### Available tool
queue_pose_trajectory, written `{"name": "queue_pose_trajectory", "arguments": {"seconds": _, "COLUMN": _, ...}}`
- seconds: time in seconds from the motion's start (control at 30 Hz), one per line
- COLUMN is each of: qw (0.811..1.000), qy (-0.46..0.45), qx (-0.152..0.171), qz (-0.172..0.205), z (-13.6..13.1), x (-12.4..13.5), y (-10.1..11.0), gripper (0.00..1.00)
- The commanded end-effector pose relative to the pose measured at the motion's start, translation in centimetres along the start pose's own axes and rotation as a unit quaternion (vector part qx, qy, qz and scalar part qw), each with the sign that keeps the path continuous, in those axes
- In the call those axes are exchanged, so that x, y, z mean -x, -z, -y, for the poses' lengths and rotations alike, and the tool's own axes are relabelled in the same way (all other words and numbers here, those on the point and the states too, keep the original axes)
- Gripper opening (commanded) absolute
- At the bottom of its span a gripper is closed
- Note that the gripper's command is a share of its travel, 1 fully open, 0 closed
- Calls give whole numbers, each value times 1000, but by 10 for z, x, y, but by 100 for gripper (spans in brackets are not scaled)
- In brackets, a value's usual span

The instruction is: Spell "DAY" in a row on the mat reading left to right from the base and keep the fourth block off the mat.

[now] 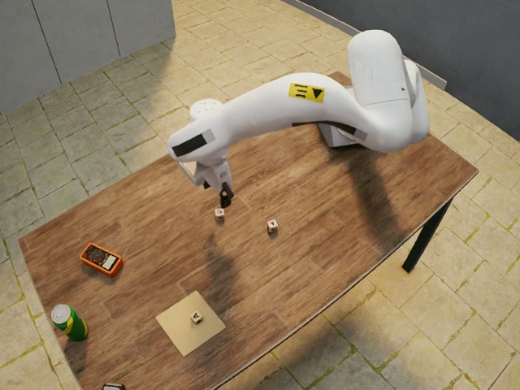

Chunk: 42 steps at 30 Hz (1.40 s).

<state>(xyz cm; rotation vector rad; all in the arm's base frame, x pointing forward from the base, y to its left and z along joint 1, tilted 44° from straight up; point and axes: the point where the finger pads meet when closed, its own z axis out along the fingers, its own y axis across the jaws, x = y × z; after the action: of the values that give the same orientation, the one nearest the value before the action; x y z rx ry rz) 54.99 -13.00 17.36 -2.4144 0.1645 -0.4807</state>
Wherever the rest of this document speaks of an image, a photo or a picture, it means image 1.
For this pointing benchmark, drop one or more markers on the beige square mat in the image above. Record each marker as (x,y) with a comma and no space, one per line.
(183,332)

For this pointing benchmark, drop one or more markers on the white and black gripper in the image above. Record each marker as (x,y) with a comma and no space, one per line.
(218,177)

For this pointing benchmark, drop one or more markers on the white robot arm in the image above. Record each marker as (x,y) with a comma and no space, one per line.
(387,124)

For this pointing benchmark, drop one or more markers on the green and yellow drink can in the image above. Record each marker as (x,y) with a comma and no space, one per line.
(69,322)

